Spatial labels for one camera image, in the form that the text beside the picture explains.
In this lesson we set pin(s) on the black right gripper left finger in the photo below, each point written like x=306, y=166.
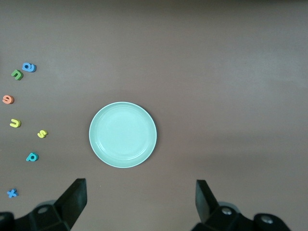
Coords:
x=69, y=204

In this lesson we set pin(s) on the yellow foam letter u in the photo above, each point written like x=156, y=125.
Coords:
x=15, y=125

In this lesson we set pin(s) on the light green plate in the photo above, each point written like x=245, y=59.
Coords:
x=122, y=134

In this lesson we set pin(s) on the orange foam letter e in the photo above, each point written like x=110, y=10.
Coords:
x=5, y=101

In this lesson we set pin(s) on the teal letter a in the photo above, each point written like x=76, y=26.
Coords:
x=34, y=157

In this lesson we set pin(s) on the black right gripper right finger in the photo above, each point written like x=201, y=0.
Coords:
x=207, y=207

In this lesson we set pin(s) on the yellow foam letter s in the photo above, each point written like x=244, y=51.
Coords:
x=42, y=134

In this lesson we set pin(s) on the blue foam letter x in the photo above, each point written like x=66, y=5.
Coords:
x=12, y=193

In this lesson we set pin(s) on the green foam letter u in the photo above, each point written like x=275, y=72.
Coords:
x=17, y=77

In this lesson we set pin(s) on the blue foam letter a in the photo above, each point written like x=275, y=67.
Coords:
x=33, y=68

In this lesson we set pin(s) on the brown table cover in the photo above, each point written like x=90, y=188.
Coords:
x=216, y=72

